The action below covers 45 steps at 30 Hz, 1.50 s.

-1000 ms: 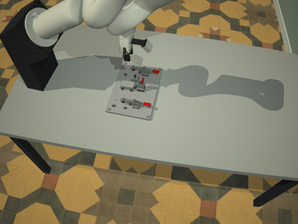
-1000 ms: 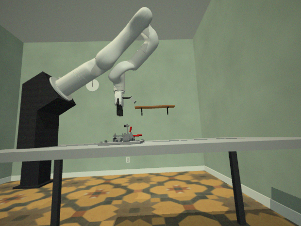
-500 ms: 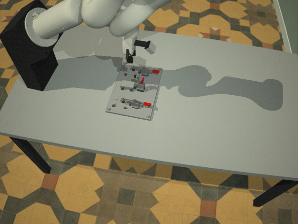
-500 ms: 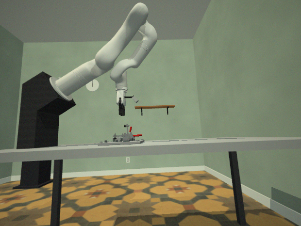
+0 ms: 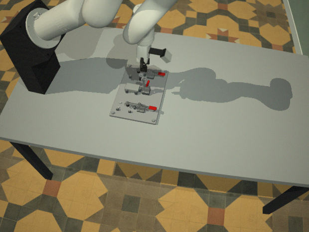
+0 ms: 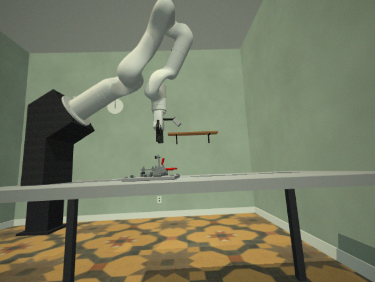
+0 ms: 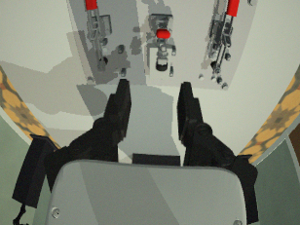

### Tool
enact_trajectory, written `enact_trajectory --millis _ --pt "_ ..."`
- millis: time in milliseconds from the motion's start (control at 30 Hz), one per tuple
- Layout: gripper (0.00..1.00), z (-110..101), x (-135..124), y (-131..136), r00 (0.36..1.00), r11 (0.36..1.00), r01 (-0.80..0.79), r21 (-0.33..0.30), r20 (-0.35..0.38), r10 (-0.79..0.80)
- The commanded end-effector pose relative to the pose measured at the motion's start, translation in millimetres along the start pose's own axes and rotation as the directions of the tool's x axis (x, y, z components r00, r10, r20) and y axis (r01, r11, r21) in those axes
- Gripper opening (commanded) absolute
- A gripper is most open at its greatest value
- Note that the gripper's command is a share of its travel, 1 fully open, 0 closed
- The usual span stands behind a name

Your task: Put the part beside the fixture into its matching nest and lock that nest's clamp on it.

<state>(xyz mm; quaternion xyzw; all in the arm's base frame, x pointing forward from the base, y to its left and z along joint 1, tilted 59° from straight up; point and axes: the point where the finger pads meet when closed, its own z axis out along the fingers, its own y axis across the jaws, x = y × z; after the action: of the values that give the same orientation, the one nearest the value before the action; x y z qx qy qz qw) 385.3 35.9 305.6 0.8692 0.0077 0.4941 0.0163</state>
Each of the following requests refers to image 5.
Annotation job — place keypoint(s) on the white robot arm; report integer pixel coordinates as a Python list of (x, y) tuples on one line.
[(45, 27)]

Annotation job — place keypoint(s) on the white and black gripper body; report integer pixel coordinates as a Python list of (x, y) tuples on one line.
[(143, 51)]

